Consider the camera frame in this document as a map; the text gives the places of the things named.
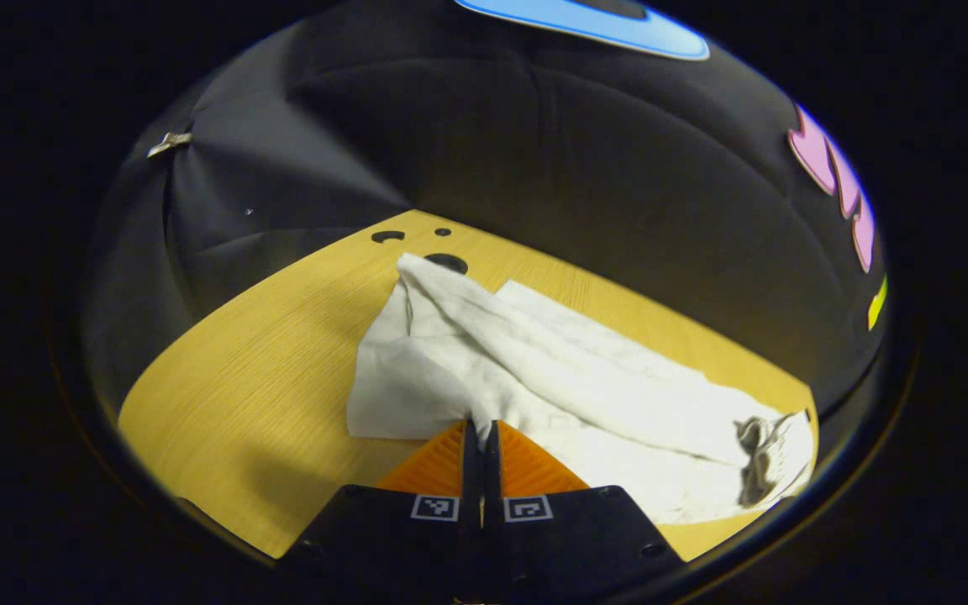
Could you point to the white jeans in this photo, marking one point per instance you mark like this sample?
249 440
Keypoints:
585 378

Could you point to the black backdrop cloth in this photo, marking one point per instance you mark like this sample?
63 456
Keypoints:
534 151

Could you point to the silver metal clip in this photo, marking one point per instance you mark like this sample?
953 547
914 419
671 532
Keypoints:
169 143

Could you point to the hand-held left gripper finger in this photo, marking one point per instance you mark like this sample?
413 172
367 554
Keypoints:
492 479
471 479

